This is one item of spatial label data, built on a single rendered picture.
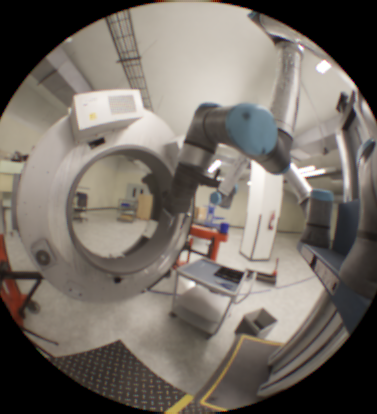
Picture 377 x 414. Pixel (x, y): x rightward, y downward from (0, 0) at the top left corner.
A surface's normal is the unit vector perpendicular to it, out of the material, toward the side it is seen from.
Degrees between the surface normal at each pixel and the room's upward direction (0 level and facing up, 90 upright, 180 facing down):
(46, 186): 90
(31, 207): 90
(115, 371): 0
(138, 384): 0
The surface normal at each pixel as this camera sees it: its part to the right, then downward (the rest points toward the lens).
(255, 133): 0.32, 0.49
